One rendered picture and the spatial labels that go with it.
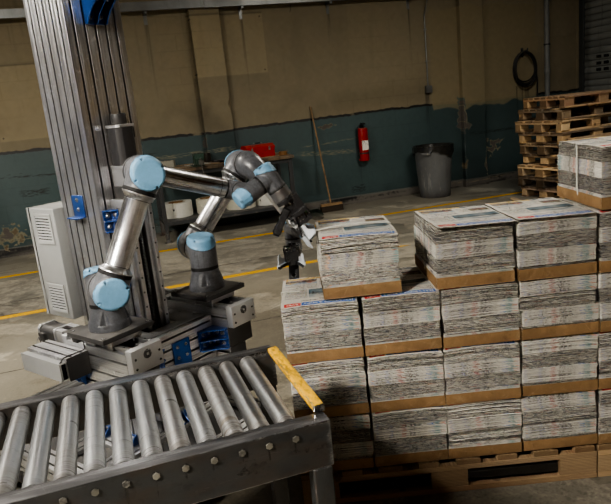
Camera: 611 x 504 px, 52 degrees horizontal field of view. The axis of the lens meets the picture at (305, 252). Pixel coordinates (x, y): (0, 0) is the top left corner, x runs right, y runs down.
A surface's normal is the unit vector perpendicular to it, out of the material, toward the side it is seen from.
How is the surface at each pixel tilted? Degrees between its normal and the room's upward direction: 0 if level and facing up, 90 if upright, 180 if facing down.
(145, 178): 83
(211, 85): 90
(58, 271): 90
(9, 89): 90
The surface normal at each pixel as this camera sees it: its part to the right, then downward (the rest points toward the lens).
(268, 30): 0.32, 0.19
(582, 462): 0.02, 0.23
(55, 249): -0.60, 0.25
